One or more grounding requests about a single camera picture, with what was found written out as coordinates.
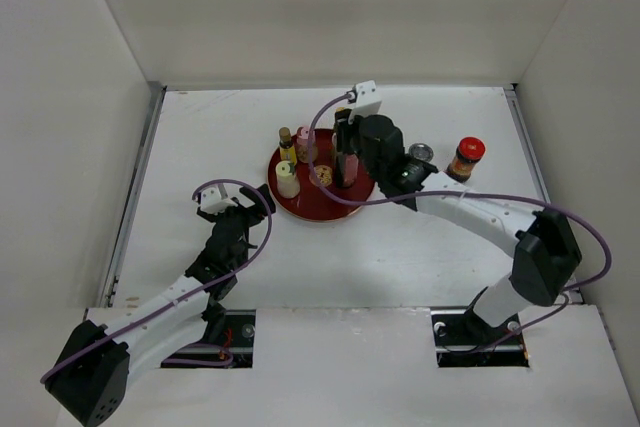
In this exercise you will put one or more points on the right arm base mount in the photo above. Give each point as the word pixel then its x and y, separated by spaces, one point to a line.
pixel 462 342

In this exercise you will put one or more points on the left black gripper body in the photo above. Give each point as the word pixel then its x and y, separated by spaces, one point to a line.
pixel 244 215

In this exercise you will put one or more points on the red-lid chili sauce jar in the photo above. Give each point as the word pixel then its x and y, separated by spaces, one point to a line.
pixel 469 152

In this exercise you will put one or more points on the small yellow-label oil bottle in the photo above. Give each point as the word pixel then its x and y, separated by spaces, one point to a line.
pixel 286 146

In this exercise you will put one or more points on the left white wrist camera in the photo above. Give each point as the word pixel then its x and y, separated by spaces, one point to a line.
pixel 213 199

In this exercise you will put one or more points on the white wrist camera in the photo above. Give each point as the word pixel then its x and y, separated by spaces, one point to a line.
pixel 213 199
pixel 365 99

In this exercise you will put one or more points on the pink-lid spice shaker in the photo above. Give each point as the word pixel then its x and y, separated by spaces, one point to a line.
pixel 305 150

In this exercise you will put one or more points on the yellow-lid spice shaker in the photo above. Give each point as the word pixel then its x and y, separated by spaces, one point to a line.
pixel 287 182

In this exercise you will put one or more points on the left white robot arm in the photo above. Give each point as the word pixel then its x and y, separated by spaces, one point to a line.
pixel 100 361

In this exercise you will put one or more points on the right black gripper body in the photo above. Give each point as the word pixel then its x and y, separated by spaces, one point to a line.
pixel 376 173

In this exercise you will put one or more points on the dark soy sauce bottle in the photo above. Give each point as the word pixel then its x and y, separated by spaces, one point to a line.
pixel 346 166

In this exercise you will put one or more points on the round red lacquer tray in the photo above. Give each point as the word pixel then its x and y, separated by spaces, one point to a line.
pixel 311 203

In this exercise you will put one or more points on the grey-lid pepper grinder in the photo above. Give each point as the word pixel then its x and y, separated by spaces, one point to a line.
pixel 421 151

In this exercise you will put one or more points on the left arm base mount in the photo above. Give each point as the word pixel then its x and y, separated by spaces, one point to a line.
pixel 228 343

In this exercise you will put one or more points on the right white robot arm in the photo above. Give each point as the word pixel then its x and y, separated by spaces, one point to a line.
pixel 540 242

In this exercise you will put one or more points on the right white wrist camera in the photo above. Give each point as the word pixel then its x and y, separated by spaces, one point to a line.
pixel 365 99

